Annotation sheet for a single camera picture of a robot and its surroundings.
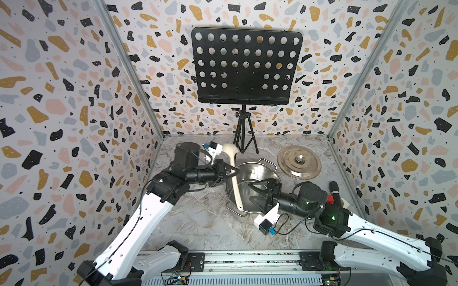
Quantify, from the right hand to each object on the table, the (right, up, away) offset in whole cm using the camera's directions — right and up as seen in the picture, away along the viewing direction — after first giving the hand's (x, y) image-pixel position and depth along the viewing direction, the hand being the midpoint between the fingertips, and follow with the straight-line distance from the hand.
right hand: (255, 183), depth 59 cm
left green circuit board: (-31, -40, +13) cm, 52 cm away
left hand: (-5, +4, +1) cm, 7 cm away
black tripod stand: (-3, +21, +42) cm, 47 cm away
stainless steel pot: (-1, +1, +21) cm, 22 cm away
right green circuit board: (+31, -41, +13) cm, 54 cm away
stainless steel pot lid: (+30, +4, +48) cm, 57 cm away
